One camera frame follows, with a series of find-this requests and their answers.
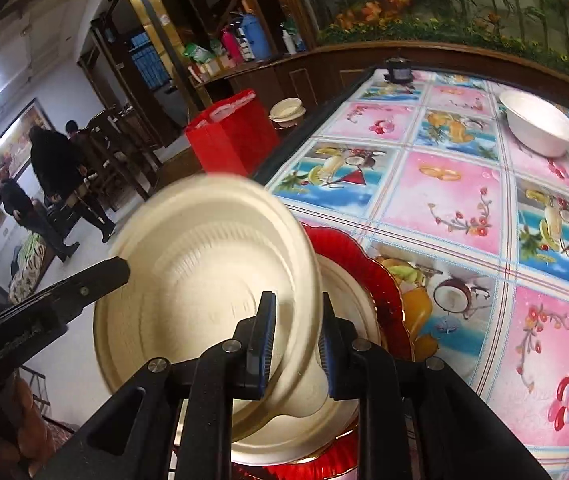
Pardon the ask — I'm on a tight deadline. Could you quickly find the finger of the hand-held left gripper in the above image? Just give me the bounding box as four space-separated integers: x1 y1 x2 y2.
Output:
51 258 131 324

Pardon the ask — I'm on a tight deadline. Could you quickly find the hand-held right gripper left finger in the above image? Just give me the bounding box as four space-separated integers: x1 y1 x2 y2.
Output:
47 290 278 480

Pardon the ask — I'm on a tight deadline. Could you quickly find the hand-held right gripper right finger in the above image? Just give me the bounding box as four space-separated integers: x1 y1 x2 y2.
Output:
317 305 550 480

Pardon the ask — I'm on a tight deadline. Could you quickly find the cream ribbed bowl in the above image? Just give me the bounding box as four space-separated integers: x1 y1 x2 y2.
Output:
229 254 383 466
93 172 323 419

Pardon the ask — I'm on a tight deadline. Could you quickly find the person's left hand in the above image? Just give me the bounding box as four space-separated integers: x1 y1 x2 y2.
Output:
0 375 58 480

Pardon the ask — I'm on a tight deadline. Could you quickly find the patterned cloth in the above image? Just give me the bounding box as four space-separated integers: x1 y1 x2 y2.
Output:
8 234 56 307

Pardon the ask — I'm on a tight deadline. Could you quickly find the dark wooden chair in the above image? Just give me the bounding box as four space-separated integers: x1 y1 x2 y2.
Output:
77 104 166 202

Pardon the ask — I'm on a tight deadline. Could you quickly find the red paper bag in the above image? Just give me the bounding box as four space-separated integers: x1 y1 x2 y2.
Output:
185 89 278 179

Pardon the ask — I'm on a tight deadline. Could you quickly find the blue barred window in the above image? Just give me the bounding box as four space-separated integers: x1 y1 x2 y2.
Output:
126 32 158 89

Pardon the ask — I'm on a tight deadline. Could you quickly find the small cream bowl stack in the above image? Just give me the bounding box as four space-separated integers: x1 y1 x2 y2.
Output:
269 97 307 124

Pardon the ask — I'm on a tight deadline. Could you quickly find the green packet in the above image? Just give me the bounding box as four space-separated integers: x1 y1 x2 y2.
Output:
183 42 216 64

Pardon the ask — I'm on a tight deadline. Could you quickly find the gold trimmed wooden pillar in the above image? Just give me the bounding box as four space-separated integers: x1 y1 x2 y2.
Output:
114 0 201 111

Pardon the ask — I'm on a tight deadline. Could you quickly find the pink bottle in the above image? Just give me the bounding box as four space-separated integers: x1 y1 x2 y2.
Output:
221 30 243 64

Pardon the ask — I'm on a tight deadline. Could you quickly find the wooden sideboard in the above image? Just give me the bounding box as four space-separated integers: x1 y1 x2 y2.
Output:
189 42 569 116

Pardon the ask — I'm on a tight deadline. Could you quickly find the blue thermos flask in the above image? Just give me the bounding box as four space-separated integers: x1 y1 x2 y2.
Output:
240 10 272 60

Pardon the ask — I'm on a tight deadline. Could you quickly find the small black device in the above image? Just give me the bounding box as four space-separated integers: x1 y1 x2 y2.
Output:
383 57 412 84

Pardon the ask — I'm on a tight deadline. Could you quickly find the large white bowl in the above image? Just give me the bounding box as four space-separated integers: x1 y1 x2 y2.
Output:
498 90 569 159

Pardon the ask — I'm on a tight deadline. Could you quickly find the flower and bamboo glass panel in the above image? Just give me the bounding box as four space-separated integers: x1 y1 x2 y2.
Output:
289 0 569 81

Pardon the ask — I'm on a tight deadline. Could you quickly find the framed wall painting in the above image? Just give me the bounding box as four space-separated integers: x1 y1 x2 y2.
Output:
0 98 56 204

